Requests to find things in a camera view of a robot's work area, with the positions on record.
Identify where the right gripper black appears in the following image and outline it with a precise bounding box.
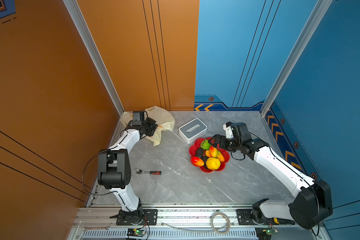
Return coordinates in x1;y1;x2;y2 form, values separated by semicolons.
207;134;242;152

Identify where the cream plastic bag orange print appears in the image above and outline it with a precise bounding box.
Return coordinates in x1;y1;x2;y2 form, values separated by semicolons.
120;106;176;146

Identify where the yellow bumpy fruit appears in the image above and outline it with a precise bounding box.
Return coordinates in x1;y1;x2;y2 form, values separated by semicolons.
205;158;221;171

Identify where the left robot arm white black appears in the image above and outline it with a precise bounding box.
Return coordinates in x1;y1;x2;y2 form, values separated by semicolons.
98;118;158;225

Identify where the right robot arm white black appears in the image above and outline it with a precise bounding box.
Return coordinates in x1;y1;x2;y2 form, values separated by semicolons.
209;122;333;230

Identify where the green custard apple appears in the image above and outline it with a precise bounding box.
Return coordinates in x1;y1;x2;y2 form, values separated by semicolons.
200;139;211;151

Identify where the small orange fruit centre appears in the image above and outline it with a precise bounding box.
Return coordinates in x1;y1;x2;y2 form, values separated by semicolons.
205;150;212;158

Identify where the dark avocado lower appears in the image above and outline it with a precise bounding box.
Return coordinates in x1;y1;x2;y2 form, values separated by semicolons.
202;156;209;167

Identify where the dark avocado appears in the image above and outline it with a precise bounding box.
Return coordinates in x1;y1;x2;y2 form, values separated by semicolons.
195;148;205;159
202;156;209;167

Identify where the dark avocado upper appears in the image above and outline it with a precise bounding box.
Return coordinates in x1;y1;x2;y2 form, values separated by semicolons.
195;148;205;159

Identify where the red flower-shaped plate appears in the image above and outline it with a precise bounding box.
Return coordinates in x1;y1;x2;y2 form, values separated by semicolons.
189;137;230;173

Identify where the red yellow peach front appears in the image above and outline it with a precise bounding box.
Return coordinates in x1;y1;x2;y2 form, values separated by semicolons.
191;156;205;167

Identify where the white grey tissue box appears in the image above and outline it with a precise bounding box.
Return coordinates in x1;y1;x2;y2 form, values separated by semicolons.
179;118;208;144

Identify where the right green circuit board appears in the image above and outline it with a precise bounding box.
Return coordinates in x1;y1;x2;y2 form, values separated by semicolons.
255;228;279;240

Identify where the green circuit board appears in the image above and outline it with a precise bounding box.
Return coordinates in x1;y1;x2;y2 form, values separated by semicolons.
255;228;279;240
126;228;148;240

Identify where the left green circuit board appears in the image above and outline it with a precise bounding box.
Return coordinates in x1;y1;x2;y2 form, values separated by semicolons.
126;228;148;240

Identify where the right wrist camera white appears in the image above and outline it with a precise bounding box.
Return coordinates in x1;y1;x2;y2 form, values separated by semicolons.
223;122;234;139

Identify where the ratchet wrench red handle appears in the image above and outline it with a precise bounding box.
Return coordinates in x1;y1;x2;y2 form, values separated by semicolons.
136;169;162;175

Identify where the coiled grey cable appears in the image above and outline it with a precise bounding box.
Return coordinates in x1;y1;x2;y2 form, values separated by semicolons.
210;211;231;235

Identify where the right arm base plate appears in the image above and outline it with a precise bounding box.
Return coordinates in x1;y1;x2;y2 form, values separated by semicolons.
236;209;278;225

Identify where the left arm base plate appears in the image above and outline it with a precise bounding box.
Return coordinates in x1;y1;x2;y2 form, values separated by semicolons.
116;209;158;226

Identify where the aluminium front rail frame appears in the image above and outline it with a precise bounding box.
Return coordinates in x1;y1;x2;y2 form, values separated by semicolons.
67;204;331;240

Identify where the silver spanner on rail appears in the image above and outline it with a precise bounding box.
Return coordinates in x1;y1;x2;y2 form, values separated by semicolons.
83;226;110;231

